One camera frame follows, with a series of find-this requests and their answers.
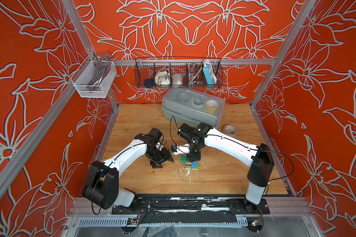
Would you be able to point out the blue box in basket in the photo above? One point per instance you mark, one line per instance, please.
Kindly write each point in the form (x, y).
(209, 75)

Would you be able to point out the white crumpled item in basket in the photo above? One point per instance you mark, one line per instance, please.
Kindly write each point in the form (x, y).
(162, 78)

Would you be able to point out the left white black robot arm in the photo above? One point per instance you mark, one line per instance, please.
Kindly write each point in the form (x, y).
(101, 186)

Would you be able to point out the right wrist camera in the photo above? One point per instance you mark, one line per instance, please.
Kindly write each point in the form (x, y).
(180, 149)

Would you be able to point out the grey plastic toolbox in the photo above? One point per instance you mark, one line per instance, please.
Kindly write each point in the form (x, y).
(192, 107)

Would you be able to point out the clear tape roll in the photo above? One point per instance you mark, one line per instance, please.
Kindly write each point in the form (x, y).
(229, 130)

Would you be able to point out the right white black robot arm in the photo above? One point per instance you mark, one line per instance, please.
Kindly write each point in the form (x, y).
(257, 158)

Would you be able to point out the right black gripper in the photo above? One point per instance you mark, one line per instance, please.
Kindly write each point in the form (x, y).
(192, 158)

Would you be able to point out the clear plastic bin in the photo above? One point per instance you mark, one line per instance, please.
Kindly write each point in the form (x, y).
(94, 79)

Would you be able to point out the black wire basket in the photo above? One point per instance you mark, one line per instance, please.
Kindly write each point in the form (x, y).
(185, 72)

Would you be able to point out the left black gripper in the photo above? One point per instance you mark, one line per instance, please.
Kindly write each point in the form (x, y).
(165, 155)

